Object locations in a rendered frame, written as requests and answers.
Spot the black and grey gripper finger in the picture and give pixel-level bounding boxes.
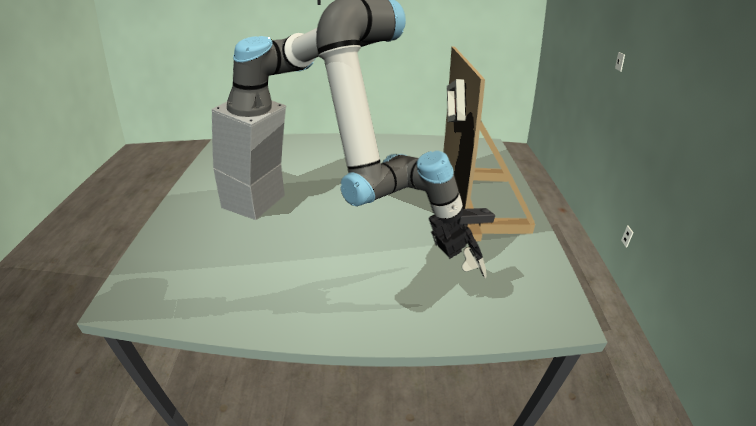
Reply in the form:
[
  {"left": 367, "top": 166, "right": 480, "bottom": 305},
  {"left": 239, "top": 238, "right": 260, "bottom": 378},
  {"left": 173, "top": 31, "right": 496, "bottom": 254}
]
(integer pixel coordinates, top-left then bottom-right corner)
[{"left": 462, "top": 234, "right": 486, "bottom": 278}]

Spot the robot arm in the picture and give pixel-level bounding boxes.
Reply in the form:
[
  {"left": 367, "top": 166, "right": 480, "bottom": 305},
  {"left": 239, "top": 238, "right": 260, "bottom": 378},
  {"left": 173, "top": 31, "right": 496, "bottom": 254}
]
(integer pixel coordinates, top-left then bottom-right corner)
[{"left": 227, "top": 0, "right": 462, "bottom": 219}]

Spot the grey rectangular frame with brown panel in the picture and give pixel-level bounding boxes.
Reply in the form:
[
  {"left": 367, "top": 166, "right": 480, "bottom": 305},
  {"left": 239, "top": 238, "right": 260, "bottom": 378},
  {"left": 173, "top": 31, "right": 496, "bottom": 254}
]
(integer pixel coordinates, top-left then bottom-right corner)
[{"left": 447, "top": 79, "right": 466, "bottom": 122}]

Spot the brown wooden board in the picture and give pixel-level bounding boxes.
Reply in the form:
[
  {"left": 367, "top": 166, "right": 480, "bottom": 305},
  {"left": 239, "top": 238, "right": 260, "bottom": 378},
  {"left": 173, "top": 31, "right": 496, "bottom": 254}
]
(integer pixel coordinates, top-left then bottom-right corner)
[{"left": 443, "top": 46, "right": 485, "bottom": 209}]

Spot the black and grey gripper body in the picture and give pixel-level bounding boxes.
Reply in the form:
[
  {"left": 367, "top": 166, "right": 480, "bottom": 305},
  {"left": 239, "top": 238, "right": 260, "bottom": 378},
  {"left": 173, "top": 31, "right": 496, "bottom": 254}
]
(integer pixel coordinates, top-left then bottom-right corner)
[{"left": 428, "top": 207, "right": 473, "bottom": 259}]

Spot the wooden a-frame stand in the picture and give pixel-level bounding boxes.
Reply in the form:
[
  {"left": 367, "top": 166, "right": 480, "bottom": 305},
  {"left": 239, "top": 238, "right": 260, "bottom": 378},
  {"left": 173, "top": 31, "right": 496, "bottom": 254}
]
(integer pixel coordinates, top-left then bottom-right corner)
[{"left": 468, "top": 121, "right": 535, "bottom": 241}]

